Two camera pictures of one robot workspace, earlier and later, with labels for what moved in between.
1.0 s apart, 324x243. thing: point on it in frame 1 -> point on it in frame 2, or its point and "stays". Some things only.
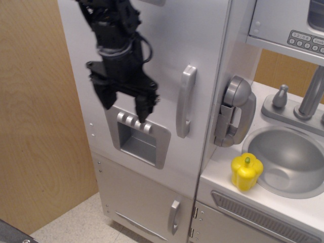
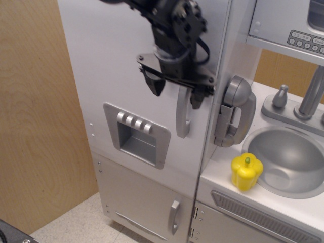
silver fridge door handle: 185,102 stays
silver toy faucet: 310,114 stays
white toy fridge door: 188,39 stays
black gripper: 124,73 -> 180,66
